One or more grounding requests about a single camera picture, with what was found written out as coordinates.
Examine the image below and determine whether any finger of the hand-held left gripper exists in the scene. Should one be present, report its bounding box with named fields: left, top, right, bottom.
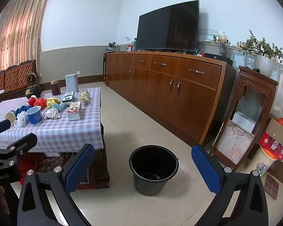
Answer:
left=0, top=120, right=12, bottom=138
left=0, top=133, right=38, bottom=157

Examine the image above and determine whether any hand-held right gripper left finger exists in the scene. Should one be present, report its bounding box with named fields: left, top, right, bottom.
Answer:
left=17, top=143, right=95, bottom=226

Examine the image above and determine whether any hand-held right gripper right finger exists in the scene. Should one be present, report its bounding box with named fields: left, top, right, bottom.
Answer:
left=191, top=145, right=269, bottom=226

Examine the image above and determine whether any white paper cup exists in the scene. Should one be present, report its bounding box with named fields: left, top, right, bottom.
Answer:
left=5, top=110, right=17, bottom=126

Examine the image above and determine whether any clear plastic bag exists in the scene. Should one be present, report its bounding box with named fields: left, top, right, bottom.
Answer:
left=14, top=112, right=29, bottom=129

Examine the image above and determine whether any dark blue bag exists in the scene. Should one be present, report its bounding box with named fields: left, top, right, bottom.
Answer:
left=16, top=105, right=32, bottom=115

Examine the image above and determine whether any blue paper cup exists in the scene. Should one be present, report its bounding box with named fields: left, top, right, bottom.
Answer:
left=26, top=106, right=43, bottom=124

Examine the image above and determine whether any white bag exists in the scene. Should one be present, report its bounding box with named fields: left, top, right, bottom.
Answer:
left=44, top=108, right=61, bottom=120

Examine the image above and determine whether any yellow bag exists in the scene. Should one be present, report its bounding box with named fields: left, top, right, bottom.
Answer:
left=47, top=96, right=61, bottom=109

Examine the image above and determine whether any black plastic bucket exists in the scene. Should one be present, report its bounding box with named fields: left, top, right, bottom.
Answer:
left=128, top=145, right=180, bottom=196

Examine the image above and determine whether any red brown snack box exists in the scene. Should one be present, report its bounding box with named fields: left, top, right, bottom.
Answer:
left=67, top=101, right=82, bottom=121

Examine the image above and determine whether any green white carton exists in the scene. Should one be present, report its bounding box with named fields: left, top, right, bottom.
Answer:
left=62, top=91, right=75, bottom=103

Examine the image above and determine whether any beige bag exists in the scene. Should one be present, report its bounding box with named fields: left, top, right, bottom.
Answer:
left=78, top=90, right=90, bottom=104

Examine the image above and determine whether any red cloth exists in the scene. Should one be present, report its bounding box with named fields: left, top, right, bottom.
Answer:
left=19, top=153, right=48, bottom=185

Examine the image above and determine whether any patterned red rug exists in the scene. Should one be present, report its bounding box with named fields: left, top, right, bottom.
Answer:
left=36, top=153, right=109, bottom=190

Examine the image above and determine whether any pink floral framed panel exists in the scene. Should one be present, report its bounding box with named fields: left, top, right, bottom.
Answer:
left=213, top=120, right=255, bottom=166

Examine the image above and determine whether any purple checked tablecloth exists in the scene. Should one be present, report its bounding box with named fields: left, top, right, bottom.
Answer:
left=0, top=87, right=105, bottom=153

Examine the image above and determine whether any black iron teapot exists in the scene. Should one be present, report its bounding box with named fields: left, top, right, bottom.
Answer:
left=25, top=73, right=42, bottom=99

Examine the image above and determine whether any carved wooden bench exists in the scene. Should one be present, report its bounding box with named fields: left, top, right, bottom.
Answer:
left=0, top=60, right=37, bottom=104

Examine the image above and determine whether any white floral jar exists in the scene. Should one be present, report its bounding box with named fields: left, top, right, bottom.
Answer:
left=255, top=146, right=277, bottom=177

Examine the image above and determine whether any flat white box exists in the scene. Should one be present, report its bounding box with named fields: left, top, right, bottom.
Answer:
left=231, top=111, right=256, bottom=133

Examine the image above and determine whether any maroon tin canister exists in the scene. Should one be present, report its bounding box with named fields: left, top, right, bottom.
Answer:
left=50, top=80, right=60, bottom=96

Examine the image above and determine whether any red printed cardboard box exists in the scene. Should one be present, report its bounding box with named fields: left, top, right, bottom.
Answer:
left=259, top=118, right=283, bottom=162

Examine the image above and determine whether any long wooden sideboard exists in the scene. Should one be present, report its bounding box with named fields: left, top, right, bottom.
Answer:
left=103, top=51, right=236, bottom=147

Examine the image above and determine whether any white square tin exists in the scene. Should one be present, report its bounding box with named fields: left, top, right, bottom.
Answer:
left=65, top=74, right=79, bottom=93

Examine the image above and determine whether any carved wooden stand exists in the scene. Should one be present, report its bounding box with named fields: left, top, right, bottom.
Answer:
left=209, top=66, right=279, bottom=172

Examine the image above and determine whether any pink beige curtain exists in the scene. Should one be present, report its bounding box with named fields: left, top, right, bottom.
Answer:
left=0, top=0, right=53, bottom=77

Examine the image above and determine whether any black speaker box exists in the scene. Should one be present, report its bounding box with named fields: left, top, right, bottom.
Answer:
left=204, top=52, right=233, bottom=65

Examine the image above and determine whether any large plant in white pot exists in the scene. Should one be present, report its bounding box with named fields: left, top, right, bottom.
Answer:
left=239, top=29, right=283, bottom=78

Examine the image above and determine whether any glass vase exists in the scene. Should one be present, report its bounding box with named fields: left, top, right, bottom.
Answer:
left=219, top=40, right=231, bottom=57

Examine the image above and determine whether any small potted plant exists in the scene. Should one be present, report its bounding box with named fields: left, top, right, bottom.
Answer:
left=105, top=42, right=119, bottom=53

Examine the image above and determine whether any black flat television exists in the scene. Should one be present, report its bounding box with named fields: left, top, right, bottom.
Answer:
left=135, top=0, right=200, bottom=52

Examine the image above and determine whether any white wall socket strip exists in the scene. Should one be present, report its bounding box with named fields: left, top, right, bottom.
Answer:
left=199, top=28, right=218, bottom=35

